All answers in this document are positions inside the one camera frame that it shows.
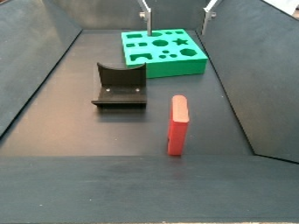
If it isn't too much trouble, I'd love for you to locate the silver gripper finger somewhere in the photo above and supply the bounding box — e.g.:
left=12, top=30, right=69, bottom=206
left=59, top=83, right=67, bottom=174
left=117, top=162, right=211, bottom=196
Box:
left=136, top=0, right=152, bottom=36
left=200, top=0, right=222, bottom=34

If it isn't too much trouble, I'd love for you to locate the red rectangular block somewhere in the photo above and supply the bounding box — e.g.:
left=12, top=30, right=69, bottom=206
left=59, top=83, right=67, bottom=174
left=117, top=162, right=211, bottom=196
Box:
left=167, top=95, right=189, bottom=156

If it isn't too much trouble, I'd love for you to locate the green shape-sorter board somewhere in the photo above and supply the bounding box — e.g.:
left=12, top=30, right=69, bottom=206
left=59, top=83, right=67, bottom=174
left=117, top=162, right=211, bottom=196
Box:
left=121, top=29, right=208, bottom=78

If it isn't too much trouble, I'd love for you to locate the black curved holder stand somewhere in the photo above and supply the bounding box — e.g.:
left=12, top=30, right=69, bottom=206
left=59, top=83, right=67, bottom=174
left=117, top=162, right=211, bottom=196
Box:
left=91, top=63, right=147, bottom=107

